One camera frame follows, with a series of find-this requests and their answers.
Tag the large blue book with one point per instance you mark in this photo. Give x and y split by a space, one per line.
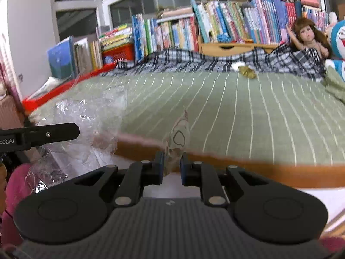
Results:
60 59

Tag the person's right leg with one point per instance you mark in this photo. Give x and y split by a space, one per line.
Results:
334 244

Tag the brown crumpled wrapper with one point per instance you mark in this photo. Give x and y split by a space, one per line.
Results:
248 72

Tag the wooden bed frame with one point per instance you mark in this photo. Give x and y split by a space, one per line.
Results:
269 172

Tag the person's left leg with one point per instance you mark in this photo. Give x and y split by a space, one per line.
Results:
16 183

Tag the pink rabbit plush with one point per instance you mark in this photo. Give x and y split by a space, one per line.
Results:
332 19

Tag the red bed rail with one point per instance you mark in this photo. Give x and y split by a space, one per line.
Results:
54 91

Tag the wooden desk organizer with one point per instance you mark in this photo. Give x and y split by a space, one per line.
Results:
215 49

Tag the white window frame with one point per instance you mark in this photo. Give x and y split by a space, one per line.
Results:
75 5

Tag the green checkered bed sheet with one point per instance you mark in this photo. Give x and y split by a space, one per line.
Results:
242 113

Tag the blue cat plush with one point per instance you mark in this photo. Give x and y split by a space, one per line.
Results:
339 40

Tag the white crumpled tissue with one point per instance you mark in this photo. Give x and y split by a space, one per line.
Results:
236 67

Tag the stack of flat books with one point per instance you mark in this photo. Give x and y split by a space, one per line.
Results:
116 39

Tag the row of upright books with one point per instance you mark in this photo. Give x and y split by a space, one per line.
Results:
229 19

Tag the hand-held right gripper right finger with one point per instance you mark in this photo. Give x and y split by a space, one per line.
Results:
183 168

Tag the clear wrapper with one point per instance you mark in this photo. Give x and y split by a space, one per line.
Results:
178 137

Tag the clear plastic bag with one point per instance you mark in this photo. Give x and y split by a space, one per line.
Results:
80 118

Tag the plaid blanket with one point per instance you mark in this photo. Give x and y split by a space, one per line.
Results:
188 59

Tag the leaning thin books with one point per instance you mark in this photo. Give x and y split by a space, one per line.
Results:
86 54

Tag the brown-haired doll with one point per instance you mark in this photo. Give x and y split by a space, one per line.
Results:
304 35

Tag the person's leg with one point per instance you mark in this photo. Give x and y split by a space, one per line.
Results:
334 244
16 183

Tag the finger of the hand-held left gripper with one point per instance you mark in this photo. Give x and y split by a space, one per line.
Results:
59 132

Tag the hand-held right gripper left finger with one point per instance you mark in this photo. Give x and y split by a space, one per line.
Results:
161 166

